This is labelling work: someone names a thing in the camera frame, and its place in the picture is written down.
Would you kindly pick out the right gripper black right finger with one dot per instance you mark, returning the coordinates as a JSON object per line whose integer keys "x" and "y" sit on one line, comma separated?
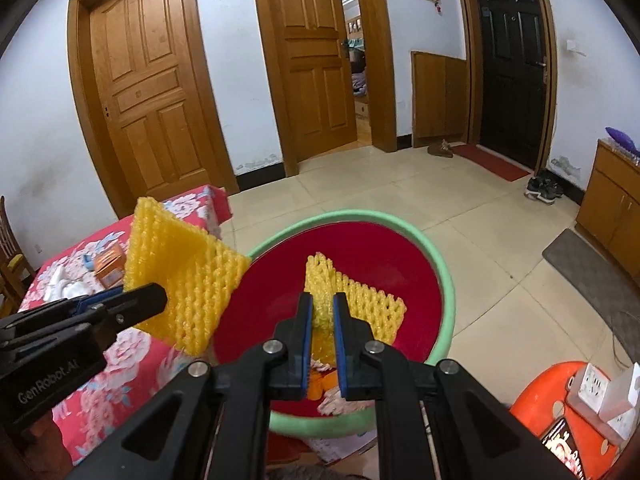
{"x": 433, "y": 421}

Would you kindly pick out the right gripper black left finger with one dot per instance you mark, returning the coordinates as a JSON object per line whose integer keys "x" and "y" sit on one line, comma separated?
{"x": 211, "y": 422}

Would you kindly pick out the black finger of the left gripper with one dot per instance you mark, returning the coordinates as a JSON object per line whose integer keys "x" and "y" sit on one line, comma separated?
{"x": 118, "y": 314}
{"x": 58, "y": 311}

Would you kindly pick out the orange cardboard box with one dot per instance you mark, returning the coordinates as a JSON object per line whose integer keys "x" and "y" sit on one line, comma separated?
{"x": 109, "y": 266}

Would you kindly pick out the large yellow foam net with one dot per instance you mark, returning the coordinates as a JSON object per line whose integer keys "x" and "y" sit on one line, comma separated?
{"x": 197, "y": 271}

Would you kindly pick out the yellow foam net sleeve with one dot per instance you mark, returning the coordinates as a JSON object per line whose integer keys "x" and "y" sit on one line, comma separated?
{"x": 383, "y": 312}

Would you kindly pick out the left hand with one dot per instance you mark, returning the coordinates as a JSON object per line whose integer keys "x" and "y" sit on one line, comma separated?
{"x": 40, "y": 454}

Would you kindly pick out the white crumpled plastic bag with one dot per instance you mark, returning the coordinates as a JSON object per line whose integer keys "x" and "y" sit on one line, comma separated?
{"x": 60, "y": 286}

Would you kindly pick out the light blue tube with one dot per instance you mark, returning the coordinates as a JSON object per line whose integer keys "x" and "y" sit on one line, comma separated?
{"x": 88, "y": 262}

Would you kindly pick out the red floral tablecloth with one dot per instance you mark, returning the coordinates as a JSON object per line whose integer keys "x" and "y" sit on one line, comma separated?
{"x": 137, "y": 365}

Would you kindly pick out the wooden chair yellow cushion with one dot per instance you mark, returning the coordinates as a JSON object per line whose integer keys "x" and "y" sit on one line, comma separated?
{"x": 17, "y": 274}

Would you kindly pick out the orange plastic stool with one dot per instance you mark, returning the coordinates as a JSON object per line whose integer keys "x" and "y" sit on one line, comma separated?
{"x": 543, "y": 403}

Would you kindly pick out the orange crumpled wrapper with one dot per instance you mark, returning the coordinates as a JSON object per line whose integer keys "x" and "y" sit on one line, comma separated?
{"x": 321, "y": 384}

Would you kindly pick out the white boxes on stool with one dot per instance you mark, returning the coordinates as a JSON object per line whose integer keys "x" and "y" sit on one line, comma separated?
{"x": 610, "y": 406}

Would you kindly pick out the grey floor mat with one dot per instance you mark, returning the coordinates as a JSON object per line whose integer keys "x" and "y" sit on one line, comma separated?
{"x": 601, "y": 284}

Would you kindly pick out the pair of dark shoes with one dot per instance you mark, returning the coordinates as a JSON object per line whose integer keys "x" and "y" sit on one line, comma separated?
{"x": 543, "y": 189}

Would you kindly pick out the closed wooden door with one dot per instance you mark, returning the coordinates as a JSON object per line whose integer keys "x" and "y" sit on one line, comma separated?
{"x": 144, "y": 99}

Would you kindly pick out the red doormat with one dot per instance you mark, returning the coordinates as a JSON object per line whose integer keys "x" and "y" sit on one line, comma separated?
{"x": 498, "y": 166}

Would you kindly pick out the wooden sideboard cabinet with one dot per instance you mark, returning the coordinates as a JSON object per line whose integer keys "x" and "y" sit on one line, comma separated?
{"x": 609, "y": 213}

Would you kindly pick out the brown slipper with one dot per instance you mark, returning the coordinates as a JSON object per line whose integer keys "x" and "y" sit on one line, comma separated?
{"x": 440, "y": 149}

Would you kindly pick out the open wooden door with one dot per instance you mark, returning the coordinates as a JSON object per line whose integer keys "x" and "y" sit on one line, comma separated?
{"x": 307, "y": 61}

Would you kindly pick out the purple object on cabinet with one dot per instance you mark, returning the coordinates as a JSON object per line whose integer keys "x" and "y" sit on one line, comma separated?
{"x": 623, "y": 140}

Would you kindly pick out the black entrance door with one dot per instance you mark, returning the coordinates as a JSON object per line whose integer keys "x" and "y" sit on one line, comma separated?
{"x": 510, "y": 48}

